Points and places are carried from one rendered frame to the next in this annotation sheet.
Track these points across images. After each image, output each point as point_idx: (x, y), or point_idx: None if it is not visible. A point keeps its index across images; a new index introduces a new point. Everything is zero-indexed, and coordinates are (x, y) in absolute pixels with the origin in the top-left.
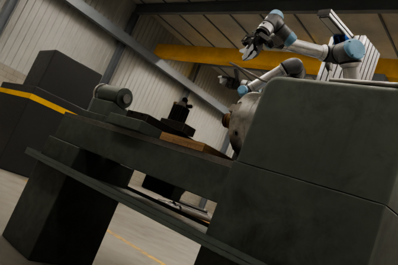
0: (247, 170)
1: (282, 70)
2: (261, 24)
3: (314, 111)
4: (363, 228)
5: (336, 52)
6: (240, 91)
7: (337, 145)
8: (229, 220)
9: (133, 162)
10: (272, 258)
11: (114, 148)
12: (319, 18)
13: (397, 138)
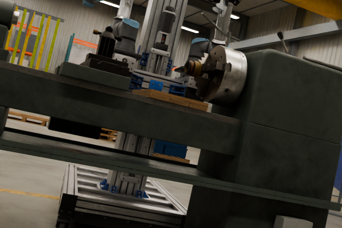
0: (260, 129)
1: None
2: None
3: (303, 84)
4: (333, 160)
5: None
6: None
7: (318, 110)
8: (253, 169)
9: (115, 123)
10: (286, 188)
11: (74, 106)
12: None
13: None
